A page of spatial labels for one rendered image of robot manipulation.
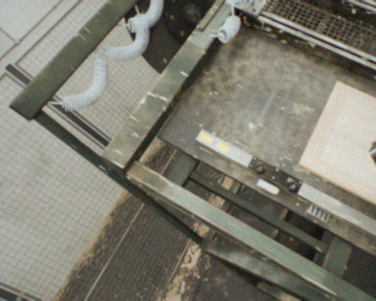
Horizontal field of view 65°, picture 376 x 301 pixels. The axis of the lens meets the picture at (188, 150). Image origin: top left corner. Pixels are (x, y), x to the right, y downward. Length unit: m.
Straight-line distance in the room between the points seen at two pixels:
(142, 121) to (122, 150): 0.14
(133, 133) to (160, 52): 0.69
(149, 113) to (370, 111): 0.90
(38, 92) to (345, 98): 1.27
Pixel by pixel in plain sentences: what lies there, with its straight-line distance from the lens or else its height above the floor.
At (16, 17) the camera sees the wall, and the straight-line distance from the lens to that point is 5.83.
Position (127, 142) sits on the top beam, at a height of 1.83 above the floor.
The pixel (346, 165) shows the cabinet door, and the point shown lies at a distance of 1.28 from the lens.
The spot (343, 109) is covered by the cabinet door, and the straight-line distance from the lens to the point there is 1.39.
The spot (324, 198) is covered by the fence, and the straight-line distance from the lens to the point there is 1.17.
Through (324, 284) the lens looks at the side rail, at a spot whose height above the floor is 1.18.
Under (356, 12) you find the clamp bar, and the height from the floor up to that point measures 1.39.
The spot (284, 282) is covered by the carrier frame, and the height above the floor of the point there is 0.79.
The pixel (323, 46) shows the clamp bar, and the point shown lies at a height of 1.46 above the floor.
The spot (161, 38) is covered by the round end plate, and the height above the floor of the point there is 1.89.
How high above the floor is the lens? 2.14
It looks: 26 degrees down
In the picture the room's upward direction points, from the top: 48 degrees counter-clockwise
